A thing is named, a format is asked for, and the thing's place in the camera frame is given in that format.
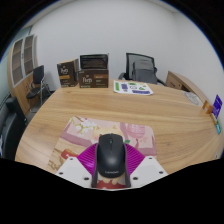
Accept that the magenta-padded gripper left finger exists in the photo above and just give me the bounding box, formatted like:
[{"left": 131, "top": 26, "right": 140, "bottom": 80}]
[{"left": 55, "top": 143, "right": 100, "bottom": 189}]

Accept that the wide brown cardboard box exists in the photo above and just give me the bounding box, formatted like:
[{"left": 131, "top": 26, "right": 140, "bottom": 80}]
[{"left": 77, "top": 68, "right": 110, "bottom": 89}]

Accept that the small tan box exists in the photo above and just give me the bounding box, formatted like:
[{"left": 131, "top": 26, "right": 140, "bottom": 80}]
[{"left": 211, "top": 113, "right": 220, "bottom": 126}]

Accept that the black visitor chair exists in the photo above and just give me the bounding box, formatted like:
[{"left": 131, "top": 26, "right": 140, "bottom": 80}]
[{"left": 25, "top": 64, "right": 52, "bottom": 108}]

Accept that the purple standing card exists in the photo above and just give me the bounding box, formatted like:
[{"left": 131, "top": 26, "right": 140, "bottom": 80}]
[{"left": 211, "top": 94, "right": 223, "bottom": 120}]

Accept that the pink cartoon-print mouse pad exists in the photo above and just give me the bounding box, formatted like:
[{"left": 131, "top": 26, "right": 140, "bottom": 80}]
[{"left": 46, "top": 115, "right": 158, "bottom": 190}]

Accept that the black computer mouse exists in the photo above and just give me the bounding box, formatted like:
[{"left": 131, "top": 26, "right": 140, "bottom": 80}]
[{"left": 95, "top": 133, "right": 128, "bottom": 179}]

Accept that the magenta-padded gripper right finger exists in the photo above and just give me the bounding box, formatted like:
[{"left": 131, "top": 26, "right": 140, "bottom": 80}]
[{"left": 123, "top": 143, "right": 168, "bottom": 188}]

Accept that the black leather sofa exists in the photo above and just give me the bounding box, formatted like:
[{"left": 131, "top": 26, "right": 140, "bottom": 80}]
[{"left": 0, "top": 96, "right": 28, "bottom": 161}]

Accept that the orange cardboard box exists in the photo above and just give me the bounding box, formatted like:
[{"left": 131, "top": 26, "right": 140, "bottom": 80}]
[{"left": 201, "top": 100, "right": 215, "bottom": 115}]

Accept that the grey mesh office chair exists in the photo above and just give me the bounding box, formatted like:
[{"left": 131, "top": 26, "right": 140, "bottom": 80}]
[{"left": 118, "top": 52, "right": 167, "bottom": 86}]

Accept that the tall brown cardboard box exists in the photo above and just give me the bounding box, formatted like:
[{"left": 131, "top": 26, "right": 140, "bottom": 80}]
[{"left": 56, "top": 58, "right": 80, "bottom": 88}]

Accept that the black open box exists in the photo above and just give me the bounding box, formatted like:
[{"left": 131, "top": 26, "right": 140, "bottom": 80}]
[{"left": 79, "top": 53, "right": 110, "bottom": 71}]

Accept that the white sheet with green-purple print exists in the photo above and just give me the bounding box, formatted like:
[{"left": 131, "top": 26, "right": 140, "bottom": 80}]
[{"left": 113, "top": 79, "right": 154, "bottom": 97}]

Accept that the wooden shelf unit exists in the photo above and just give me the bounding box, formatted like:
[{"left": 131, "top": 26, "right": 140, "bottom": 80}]
[{"left": 7, "top": 34, "right": 38, "bottom": 116}]

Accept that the low wooden side cabinet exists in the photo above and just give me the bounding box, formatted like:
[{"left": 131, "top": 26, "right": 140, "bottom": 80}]
[{"left": 165, "top": 70, "right": 209, "bottom": 101}]

